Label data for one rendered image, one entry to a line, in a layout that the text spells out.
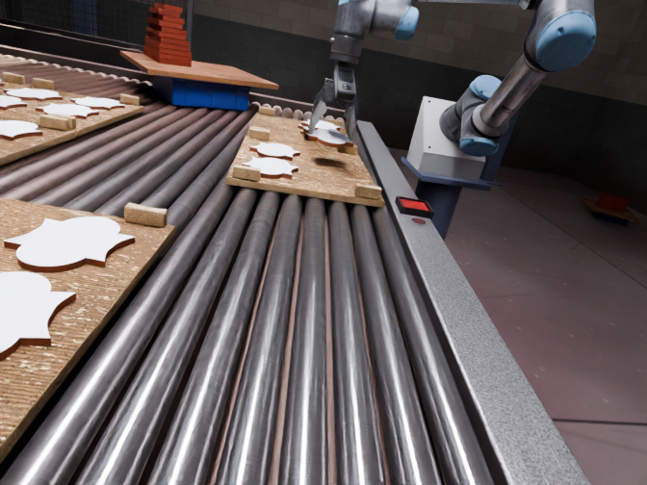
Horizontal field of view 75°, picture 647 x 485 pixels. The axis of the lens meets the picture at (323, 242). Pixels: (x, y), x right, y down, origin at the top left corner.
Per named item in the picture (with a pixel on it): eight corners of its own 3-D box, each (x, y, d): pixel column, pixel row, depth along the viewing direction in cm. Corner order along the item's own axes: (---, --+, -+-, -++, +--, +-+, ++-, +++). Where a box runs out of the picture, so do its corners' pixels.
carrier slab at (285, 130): (343, 132, 168) (344, 128, 168) (357, 159, 132) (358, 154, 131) (255, 116, 163) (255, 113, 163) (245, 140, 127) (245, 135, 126)
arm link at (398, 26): (423, -11, 101) (378, -20, 101) (418, 24, 98) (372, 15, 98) (413, 16, 109) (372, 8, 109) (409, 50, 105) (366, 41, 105)
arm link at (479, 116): (489, 127, 145) (607, -13, 93) (487, 165, 140) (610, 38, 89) (455, 120, 144) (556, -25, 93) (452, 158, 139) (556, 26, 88)
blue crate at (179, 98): (221, 96, 193) (223, 73, 189) (249, 112, 171) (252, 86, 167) (150, 89, 176) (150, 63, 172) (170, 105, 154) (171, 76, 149)
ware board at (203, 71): (231, 70, 206) (232, 66, 205) (278, 89, 170) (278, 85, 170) (119, 55, 178) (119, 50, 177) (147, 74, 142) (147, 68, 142)
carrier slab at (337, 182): (357, 160, 131) (358, 154, 130) (383, 208, 94) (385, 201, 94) (245, 140, 126) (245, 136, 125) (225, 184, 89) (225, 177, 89)
